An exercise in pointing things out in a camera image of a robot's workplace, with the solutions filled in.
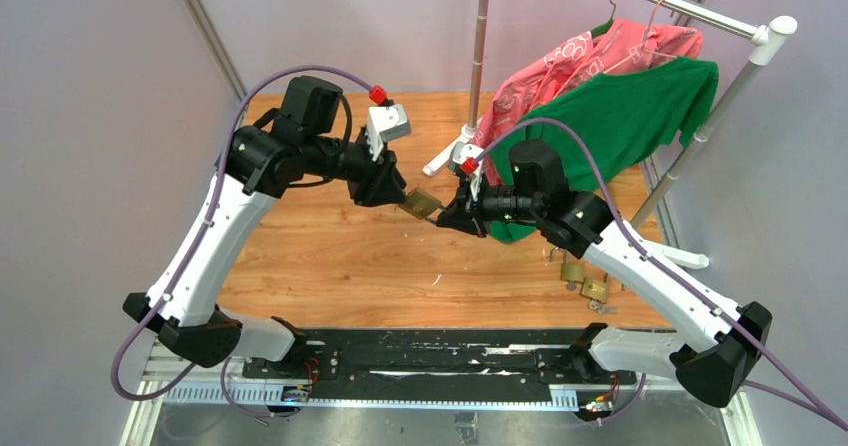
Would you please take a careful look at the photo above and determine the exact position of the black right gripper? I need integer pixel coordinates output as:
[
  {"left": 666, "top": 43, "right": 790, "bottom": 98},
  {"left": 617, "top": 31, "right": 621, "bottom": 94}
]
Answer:
[{"left": 436, "top": 171, "right": 544, "bottom": 239}]

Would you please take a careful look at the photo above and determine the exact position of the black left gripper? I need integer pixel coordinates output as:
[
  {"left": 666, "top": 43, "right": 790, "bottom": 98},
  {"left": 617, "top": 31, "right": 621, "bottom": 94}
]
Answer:
[{"left": 305, "top": 127, "right": 409, "bottom": 207}]

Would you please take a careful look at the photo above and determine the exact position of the large brass padlock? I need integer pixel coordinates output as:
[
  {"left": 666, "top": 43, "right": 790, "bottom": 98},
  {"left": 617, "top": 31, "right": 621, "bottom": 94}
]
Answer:
[{"left": 399, "top": 187, "right": 443, "bottom": 224}]

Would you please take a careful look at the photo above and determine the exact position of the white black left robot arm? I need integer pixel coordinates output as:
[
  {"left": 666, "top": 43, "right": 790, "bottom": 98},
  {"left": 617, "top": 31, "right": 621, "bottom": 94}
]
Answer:
[{"left": 123, "top": 76, "right": 411, "bottom": 379}]

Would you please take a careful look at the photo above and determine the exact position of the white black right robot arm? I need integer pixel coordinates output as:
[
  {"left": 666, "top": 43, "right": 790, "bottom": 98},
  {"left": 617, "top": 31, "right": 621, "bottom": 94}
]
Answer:
[{"left": 435, "top": 139, "right": 772, "bottom": 407}]

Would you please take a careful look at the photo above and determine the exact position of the small brass padlock with key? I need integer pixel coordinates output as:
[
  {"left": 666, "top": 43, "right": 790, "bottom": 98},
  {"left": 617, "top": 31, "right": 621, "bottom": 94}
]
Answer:
[{"left": 579, "top": 277, "right": 617, "bottom": 315}]

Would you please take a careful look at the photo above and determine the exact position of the small brass padlock open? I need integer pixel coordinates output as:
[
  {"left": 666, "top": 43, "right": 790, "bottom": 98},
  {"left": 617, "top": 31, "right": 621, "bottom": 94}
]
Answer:
[{"left": 549, "top": 247, "right": 586, "bottom": 291}]

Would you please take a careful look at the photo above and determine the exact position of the green t-shirt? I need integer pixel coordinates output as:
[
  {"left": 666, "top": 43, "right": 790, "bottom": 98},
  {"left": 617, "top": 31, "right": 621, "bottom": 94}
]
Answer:
[{"left": 488, "top": 57, "right": 721, "bottom": 246}]

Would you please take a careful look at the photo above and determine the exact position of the pink printed shirt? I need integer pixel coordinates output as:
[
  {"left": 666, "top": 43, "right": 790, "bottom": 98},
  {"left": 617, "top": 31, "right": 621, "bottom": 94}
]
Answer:
[{"left": 463, "top": 18, "right": 705, "bottom": 186}]

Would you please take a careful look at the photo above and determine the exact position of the metal clothes rack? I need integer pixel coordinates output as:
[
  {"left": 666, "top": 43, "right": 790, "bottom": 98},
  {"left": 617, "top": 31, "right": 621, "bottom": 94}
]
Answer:
[{"left": 421, "top": 0, "right": 799, "bottom": 271}]

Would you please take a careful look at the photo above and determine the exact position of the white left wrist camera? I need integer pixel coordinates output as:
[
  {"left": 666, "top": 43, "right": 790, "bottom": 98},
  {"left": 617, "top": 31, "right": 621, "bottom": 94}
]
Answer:
[{"left": 365, "top": 104, "right": 412, "bottom": 162}]

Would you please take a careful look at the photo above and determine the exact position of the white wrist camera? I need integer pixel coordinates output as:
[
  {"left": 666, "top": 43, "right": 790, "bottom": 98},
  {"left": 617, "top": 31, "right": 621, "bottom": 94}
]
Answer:
[
  {"left": 449, "top": 142, "right": 483, "bottom": 187},
  {"left": 365, "top": 104, "right": 412, "bottom": 162}
]

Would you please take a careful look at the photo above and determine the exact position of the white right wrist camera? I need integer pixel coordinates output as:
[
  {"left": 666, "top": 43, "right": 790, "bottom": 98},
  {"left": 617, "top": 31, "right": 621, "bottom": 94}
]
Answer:
[{"left": 449, "top": 142, "right": 483, "bottom": 187}]

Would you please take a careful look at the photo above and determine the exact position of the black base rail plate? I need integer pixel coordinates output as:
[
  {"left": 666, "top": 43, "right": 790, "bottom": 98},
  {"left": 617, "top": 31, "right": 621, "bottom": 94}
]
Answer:
[{"left": 241, "top": 326, "right": 664, "bottom": 405}]

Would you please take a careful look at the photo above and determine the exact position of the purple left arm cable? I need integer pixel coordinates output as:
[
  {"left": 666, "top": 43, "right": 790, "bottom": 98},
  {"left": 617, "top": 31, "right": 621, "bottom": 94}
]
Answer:
[{"left": 109, "top": 65, "right": 388, "bottom": 403}]

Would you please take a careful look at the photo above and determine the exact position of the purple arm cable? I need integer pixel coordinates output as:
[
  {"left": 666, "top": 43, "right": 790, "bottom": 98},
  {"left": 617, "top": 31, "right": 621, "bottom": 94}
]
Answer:
[
  {"left": 460, "top": 116, "right": 848, "bottom": 432},
  {"left": 109, "top": 65, "right": 388, "bottom": 403}
]

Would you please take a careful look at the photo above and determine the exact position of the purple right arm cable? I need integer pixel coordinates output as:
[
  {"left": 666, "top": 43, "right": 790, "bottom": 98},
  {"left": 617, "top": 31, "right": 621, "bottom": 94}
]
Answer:
[{"left": 460, "top": 116, "right": 848, "bottom": 432}]

